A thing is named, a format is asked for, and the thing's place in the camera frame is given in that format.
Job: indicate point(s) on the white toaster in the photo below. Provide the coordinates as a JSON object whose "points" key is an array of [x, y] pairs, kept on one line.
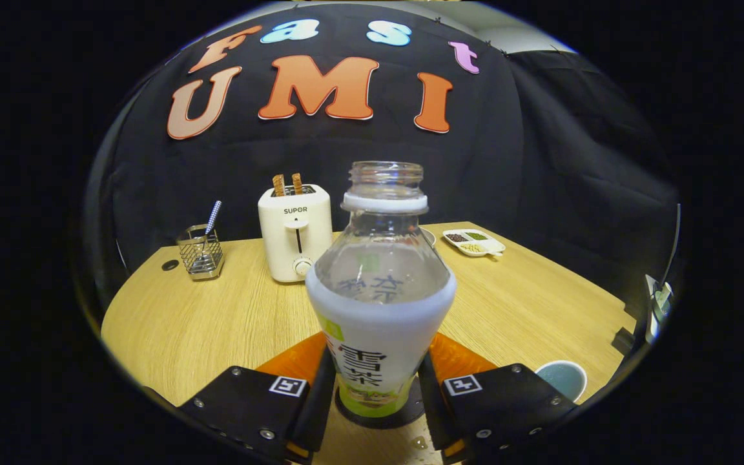
{"points": [[294, 239]]}

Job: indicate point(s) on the clear bottle with white label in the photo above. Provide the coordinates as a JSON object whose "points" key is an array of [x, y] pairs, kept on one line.
{"points": [[378, 336]]}

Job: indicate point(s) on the white plastic object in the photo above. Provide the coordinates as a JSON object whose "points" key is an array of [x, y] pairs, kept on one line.
{"points": [[659, 303]]}

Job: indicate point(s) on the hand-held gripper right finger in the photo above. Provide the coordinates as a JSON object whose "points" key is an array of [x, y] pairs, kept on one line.
{"points": [[430, 416]]}

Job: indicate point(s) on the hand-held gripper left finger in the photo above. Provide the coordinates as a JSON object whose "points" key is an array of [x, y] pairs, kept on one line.
{"points": [[318, 420]]}

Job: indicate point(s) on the black table grommet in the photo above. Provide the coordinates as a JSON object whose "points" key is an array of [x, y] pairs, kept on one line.
{"points": [[170, 265]]}

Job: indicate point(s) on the brown toast slice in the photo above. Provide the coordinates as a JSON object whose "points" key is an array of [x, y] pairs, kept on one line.
{"points": [[278, 186], [297, 183]]}

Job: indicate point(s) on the black backdrop cloth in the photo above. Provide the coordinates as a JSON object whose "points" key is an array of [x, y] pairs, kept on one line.
{"points": [[540, 161]]}

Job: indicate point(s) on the dark brown round coaster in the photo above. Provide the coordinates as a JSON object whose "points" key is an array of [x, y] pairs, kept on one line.
{"points": [[382, 422]]}

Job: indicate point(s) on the white divided spice dish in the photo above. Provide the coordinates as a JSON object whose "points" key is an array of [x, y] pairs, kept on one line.
{"points": [[474, 243]]}

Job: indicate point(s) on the round white plate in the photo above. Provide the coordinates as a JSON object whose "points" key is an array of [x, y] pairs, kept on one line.
{"points": [[430, 236]]}

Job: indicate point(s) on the white cup with blue inside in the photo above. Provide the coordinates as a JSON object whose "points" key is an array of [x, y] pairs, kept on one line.
{"points": [[562, 381]]}

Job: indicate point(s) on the wooden table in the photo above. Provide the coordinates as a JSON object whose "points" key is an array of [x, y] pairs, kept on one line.
{"points": [[217, 323]]}

